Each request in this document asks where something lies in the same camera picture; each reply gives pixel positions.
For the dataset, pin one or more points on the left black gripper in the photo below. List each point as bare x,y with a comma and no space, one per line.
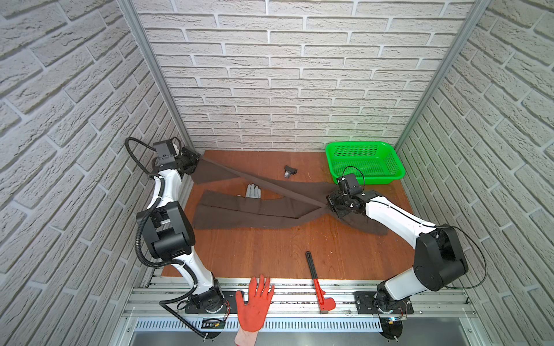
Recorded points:
190,160

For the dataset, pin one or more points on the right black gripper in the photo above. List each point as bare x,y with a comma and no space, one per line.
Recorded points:
332,197

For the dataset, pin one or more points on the brown trousers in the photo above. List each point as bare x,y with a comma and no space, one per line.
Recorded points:
299,203

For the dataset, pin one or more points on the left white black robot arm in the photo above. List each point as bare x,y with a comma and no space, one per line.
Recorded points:
165,236

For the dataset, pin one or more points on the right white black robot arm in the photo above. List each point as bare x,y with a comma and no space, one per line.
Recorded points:
438,259

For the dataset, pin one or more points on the green plastic basket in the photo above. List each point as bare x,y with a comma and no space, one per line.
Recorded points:
372,162

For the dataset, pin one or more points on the small black clamp part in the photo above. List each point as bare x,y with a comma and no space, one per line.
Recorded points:
289,171

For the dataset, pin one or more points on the grey blue work glove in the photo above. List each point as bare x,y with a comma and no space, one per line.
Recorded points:
252,191

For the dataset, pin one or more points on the red black pipe wrench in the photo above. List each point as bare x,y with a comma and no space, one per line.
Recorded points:
325,304

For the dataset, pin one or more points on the red work glove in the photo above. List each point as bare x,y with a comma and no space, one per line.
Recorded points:
252,314

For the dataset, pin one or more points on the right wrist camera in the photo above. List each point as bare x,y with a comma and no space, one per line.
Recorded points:
349,185

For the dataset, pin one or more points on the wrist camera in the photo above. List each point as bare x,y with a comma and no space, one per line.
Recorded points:
166,152
349,185

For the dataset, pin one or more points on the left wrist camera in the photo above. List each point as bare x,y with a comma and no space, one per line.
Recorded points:
166,152

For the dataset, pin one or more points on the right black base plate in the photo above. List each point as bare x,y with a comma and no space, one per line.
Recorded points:
373,302

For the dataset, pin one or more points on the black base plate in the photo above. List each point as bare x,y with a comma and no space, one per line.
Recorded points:
373,302
211,303

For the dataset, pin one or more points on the aluminium mounting rail frame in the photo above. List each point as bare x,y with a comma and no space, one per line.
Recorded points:
295,309

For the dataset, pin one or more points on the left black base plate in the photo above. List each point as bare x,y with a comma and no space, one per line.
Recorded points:
211,303

